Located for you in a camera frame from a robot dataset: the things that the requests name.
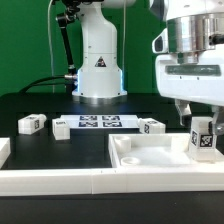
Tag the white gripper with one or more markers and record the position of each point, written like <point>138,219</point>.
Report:
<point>202,82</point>

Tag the white square tabletop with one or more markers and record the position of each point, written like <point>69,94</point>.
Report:
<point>153,150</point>

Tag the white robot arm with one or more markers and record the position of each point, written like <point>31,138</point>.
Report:
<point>190,52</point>

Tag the white front fence wall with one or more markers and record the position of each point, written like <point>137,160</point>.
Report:
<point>105,181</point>

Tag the white fence wall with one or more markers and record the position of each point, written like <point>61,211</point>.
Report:
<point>5,150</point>
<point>105,181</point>

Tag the white marker base plate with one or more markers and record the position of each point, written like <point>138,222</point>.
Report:
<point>101,121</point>

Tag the white left fence wall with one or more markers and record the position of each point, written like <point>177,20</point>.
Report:
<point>5,150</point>

